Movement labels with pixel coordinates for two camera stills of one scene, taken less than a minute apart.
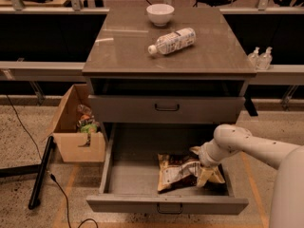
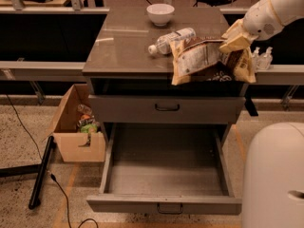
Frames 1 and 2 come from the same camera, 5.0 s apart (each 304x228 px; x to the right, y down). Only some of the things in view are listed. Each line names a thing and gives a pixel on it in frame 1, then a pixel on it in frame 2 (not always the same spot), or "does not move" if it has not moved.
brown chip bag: (180, 172) -> (199, 59)
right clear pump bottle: (265, 59) does not move
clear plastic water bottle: (177, 41) does not move
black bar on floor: (41, 175) does not move
